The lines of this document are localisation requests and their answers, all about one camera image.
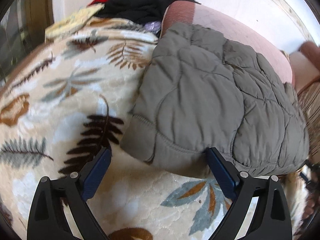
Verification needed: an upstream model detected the olive quilted hooded jacket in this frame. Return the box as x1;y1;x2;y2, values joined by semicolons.
120;23;309;178

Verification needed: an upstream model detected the cream leaf-pattern fleece blanket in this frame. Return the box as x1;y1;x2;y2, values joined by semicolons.
1;19;231;239

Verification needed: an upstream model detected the striped floral quilted bedding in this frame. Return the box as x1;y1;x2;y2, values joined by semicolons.
298;82;320;164

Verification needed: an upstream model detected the wooden stained-glass door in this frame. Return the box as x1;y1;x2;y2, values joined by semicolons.
1;0;54;81

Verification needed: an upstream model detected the yellow patterned cloth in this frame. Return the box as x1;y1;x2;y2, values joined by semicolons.
44;3;105;41

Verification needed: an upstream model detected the purple patterned item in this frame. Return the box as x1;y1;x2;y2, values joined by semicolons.
144;21;162;34

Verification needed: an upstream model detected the pink quilted bolster pillow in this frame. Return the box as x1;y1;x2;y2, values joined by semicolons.
161;1;295;84

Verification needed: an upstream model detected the black garment pile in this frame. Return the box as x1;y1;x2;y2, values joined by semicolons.
94;0;195;25

